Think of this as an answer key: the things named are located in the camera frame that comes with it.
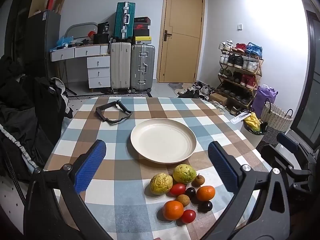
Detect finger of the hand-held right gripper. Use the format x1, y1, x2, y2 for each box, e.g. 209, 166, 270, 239
261, 144, 295, 172
276, 132, 304, 153

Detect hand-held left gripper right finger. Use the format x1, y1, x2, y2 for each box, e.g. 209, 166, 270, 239
200, 141, 297, 240

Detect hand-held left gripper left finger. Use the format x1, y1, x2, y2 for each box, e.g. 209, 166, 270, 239
23, 139, 118, 240

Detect small brown longan with stem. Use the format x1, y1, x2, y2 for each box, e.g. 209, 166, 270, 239
192, 174, 205, 187

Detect orange mandarin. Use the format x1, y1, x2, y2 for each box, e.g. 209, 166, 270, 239
162, 200, 184, 221
196, 185, 216, 202

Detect yellow-green round fruit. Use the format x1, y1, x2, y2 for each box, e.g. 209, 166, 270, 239
172, 164, 197, 184

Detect red tomato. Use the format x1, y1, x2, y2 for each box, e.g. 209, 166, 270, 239
181, 209, 197, 224
169, 183, 187, 197

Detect cream round plate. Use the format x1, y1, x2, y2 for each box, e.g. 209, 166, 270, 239
130, 118, 197, 165

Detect wrinkled yellow round fruit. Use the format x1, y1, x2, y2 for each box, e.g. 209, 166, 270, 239
149, 173, 173, 195

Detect woven basket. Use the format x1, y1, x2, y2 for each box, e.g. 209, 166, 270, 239
260, 98, 293, 132

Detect white bin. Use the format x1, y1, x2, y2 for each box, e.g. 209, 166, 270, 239
240, 122, 265, 153

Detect yellow peels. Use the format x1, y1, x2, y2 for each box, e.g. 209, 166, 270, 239
244, 112, 262, 133

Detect checked tablecloth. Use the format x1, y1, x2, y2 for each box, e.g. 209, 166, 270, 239
44, 97, 275, 240

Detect purple bag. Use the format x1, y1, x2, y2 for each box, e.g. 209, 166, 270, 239
251, 85, 278, 117

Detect dark glass door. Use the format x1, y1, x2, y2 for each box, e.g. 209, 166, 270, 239
290, 10, 320, 150

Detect small cardboard box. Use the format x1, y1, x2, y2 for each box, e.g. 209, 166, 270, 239
209, 93, 228, 105

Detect striped rug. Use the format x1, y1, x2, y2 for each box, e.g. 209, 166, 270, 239
67, 92, 153, 102

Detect pile of loose shoes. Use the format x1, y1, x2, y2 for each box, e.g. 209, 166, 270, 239
178, 81, 217, 98

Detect wooden shoe rack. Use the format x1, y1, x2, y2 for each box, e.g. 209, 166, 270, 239
216, 49, 264, 110

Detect black jackets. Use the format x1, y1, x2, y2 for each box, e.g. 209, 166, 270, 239
0, 55, 73, 180

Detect small door mat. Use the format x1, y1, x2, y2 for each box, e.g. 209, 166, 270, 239
167, 82, 185, 92

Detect shoe rack with shoes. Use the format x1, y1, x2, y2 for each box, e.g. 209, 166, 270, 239
218, 40, 263, 105

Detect white suitcase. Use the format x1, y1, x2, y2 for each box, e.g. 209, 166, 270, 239
110, 42, 132, 93

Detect silver suitcase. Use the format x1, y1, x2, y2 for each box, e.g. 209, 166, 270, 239
130, 44, 156, 93

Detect white desk with drawers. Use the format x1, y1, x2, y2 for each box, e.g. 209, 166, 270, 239
49, 44, 112, 89

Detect blue plastic bag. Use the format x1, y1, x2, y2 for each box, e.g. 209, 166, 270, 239
56, 37, 74, 48

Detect yellow and white shoe box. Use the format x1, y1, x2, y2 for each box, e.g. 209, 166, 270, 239
132, 36, 152, 45

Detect dark tall cabinet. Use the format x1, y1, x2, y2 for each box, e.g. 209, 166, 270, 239
25, 10, 62, 80

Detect black bag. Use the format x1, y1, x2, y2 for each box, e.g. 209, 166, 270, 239
94, 22, 111, 44

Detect wooden door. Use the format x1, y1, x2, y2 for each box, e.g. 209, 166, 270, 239
156, 0, 205, 83

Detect teal suitcase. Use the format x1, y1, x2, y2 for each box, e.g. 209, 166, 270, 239
114, 2, 136, 40

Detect black plastic frame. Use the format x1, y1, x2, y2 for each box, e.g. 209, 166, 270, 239
96, 100, 132, 125

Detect grey curved frame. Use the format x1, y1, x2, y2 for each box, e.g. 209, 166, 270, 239
65, 22, 98, 40

